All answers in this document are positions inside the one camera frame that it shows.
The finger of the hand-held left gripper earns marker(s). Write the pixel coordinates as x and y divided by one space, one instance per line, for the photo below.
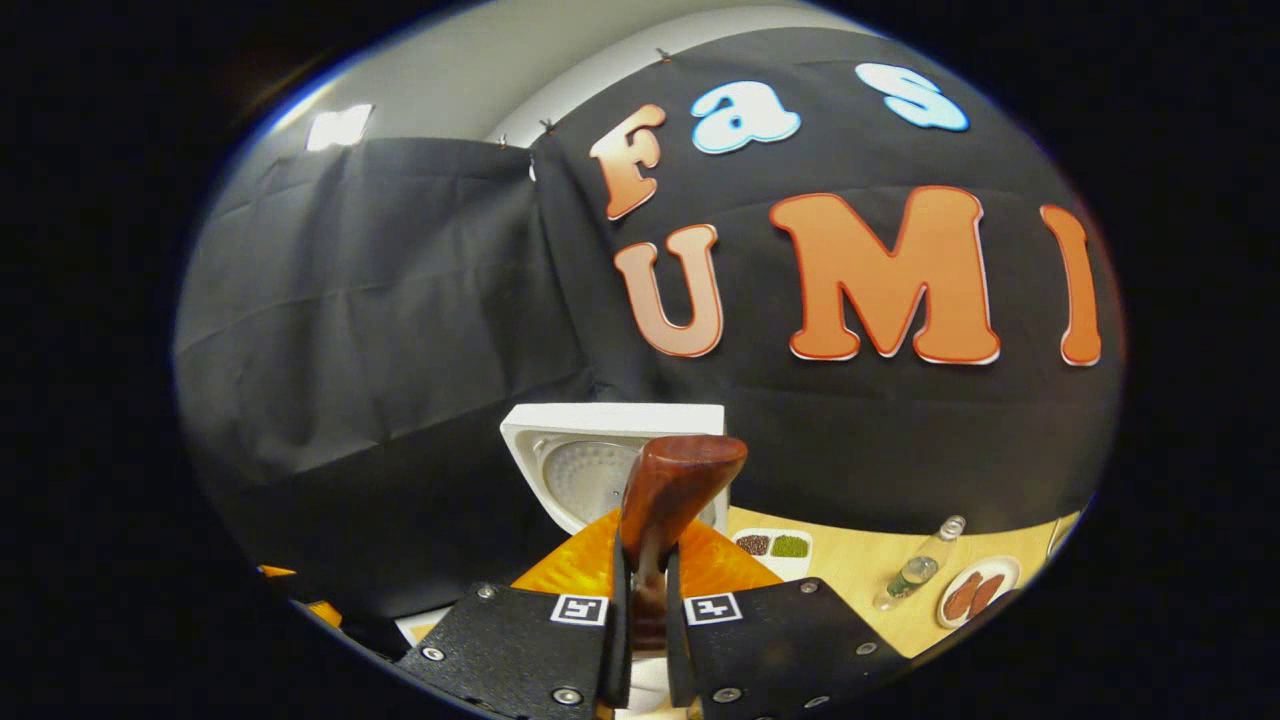
324 613
278 572

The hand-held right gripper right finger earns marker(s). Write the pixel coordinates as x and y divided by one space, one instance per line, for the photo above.
678 660

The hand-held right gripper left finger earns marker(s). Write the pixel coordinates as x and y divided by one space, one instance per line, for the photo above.
620 640

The brown wooden spoon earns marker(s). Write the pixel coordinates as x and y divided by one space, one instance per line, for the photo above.
680 480

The white rice cooker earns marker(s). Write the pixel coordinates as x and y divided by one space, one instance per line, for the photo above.
610 420

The white divided bean dish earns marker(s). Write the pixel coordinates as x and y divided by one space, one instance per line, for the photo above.
772 568

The clear plastic water bottle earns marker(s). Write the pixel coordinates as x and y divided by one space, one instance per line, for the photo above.
915 572

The black backdrop cloth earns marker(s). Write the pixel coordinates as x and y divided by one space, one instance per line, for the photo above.
350 300

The red meat piece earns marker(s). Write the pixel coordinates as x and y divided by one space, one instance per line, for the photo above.
960 598
988 590

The white round plate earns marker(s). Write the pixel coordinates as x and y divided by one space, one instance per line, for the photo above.
1005 570

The square ceiling light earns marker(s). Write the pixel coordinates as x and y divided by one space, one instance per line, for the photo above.
340 127

